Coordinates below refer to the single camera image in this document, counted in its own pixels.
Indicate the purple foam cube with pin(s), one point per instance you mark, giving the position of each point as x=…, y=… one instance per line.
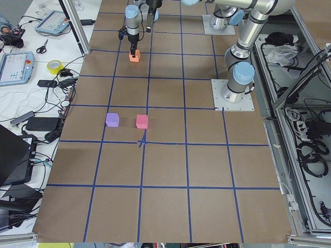
x=112, y=120

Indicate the grey usb hub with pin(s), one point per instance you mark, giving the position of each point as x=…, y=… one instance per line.
x=22, y=118

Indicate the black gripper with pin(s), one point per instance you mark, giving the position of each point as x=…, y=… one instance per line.
x=132, y=39
x=150, y=16

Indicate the black power adapter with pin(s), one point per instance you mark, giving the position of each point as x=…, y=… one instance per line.
x=87, y=22

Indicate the red foam cube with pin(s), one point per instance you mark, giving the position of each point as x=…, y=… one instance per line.
x=142, y=121

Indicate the aluminium frame post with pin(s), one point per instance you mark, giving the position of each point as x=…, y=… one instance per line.
x=75, y=25

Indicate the black laptop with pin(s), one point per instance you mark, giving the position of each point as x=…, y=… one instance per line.
x=17, y=152

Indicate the near teach pendant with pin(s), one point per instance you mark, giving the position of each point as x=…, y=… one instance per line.
x=16, y=68

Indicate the yellow tape roll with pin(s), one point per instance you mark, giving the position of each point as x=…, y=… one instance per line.
x=55, y=66

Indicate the black power brick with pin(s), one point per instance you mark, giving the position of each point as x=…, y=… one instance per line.
x=42, y=123

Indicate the crumpled white cloth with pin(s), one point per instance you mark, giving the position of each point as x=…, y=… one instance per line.
x=283, y=55

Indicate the black handled scissors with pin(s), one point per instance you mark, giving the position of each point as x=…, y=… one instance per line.
x=42, y=49

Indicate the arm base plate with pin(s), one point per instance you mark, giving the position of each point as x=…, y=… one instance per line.
x=217, y=26
x=226, y=100

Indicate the far teach pendant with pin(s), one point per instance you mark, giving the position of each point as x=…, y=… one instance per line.
x=54, y=24

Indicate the white power strip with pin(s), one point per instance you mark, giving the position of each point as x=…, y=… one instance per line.
x=301, y=127

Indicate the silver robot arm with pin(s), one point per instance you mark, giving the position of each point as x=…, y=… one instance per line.
x=141, y=16
x=236, y=57

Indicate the black cloth pile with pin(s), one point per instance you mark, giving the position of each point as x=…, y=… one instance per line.
x=279, y=39

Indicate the orange foam cube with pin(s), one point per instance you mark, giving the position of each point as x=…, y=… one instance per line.
x=136, y=57

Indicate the teach pendant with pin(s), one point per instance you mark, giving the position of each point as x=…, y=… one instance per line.
x=54, y=24
x=16, y=68

